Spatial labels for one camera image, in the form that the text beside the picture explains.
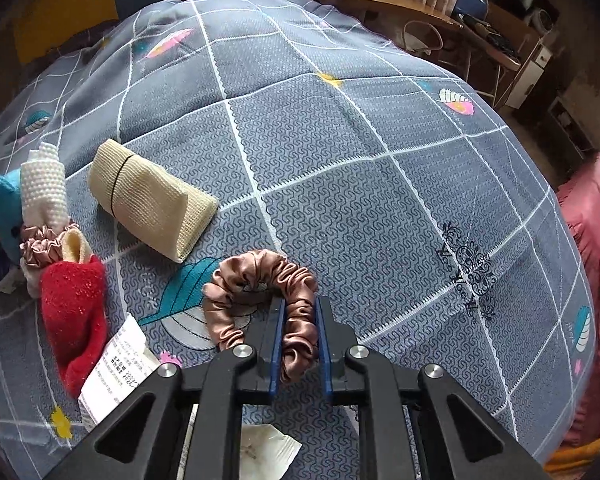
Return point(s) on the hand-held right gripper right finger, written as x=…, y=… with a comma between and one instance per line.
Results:
x=325, y=347

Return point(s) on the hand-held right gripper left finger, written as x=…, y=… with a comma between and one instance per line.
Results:
x=277, y=347

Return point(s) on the large rose satin scrunchie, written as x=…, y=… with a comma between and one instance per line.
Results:
x=230, y=280

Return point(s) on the red fuzzy sock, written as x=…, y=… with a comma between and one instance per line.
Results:
x=75, y=310

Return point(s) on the blue plush toy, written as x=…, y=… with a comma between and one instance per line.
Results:
x=0, y=205

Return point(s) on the white paper wrapper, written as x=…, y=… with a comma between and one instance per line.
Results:
x=270, y=450

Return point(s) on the white printed paper label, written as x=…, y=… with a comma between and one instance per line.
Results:
x=120, y=375

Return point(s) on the grey checked printed blanket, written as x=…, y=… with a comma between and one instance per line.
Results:
x=355, y=160

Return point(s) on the beige mesh cloth roll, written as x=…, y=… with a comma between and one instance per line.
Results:
x=145, y=195

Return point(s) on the cream sock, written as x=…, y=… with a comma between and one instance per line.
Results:
x=77, y=245

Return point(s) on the small rose satin scrunchie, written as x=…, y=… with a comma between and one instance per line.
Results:
x=40, y=247

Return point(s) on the white knit sock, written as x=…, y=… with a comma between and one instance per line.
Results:
x=42, y=185

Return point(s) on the pink ruffled cloth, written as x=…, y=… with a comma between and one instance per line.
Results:
x=595, y=240

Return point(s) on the white cabinet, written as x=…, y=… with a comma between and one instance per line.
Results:
x=530, y=77

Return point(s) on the wooden desk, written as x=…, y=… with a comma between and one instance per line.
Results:
x=380, y=2

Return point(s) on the blue folding chair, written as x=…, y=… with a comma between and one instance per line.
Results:
x=470, y=5

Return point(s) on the round silver fan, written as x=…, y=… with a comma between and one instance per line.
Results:
x=546, y=21

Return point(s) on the grey yellow blue headboard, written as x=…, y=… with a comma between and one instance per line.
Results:
x=65, y=5

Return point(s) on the metal frame stool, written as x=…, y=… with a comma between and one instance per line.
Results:
x=422, y=35

